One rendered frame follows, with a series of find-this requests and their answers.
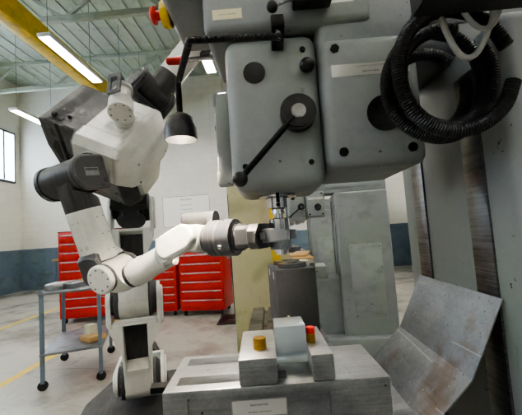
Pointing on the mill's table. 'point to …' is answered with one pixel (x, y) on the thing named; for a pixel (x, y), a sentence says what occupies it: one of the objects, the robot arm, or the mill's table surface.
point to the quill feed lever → (290, 120)
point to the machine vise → (214, 364)
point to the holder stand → (294, 291)
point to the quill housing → (253, 81)
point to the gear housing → (220, 21)
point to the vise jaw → (258, 360)
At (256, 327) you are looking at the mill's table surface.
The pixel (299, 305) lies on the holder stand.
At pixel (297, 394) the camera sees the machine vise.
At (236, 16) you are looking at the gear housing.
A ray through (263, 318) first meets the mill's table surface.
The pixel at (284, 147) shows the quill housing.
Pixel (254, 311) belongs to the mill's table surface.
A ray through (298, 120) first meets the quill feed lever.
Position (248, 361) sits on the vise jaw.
